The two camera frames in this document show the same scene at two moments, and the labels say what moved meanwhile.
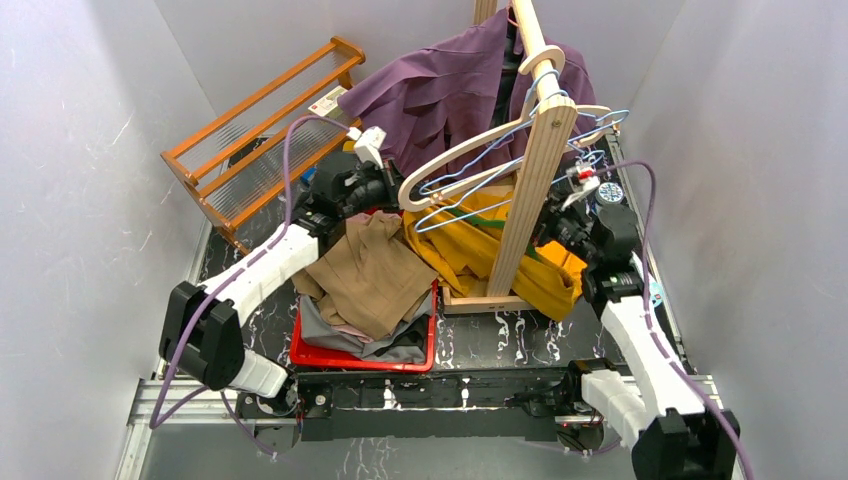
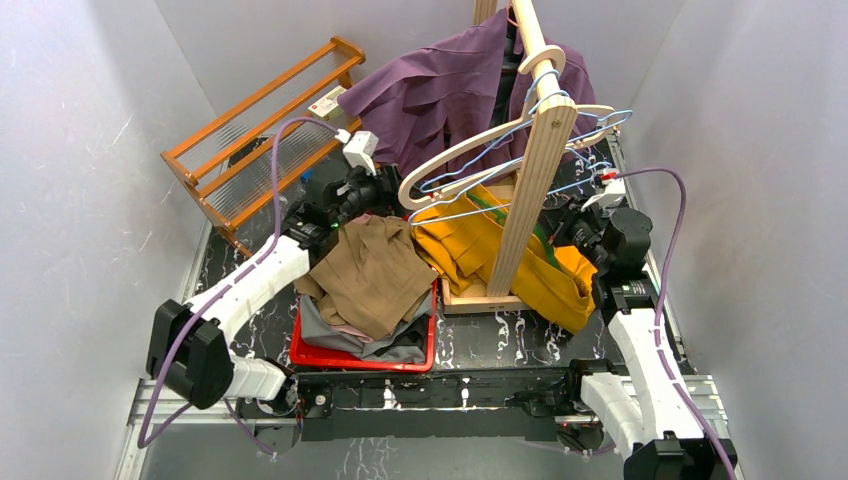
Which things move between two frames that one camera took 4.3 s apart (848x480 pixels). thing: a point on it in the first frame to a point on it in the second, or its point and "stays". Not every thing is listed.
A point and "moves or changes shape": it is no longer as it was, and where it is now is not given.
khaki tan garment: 369,281 stays
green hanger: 484,222 to 503,219
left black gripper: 382,187 stays
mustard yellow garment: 460,239 moves or changes shape
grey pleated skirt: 316,328 stays
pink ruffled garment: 359,334 stays
